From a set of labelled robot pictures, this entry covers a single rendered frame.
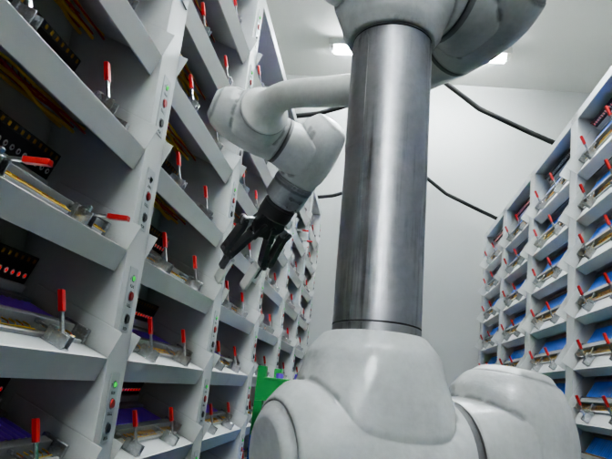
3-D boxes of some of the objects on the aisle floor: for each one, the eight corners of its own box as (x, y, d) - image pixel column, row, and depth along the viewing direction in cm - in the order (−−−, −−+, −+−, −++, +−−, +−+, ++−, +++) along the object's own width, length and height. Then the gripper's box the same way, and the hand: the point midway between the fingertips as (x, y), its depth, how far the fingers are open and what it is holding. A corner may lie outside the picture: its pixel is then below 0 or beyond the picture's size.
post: (73, 673, 113) (219, -176, 154) (46, 698, 104) (210, -211, 144) (-35, 654, 115) (137, -178, 156) (-69, 677, 106) (123, -212, 147)
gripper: (252, 197, 136) (198, 284, 142) (321, 223, 148) (268, 302, 154) (240, 179, 141) (188, 264, 148) (307, 207, 153) (257, 284, 160)
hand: (236, 274), depth 150 cm, fingers open, 7 cm apart
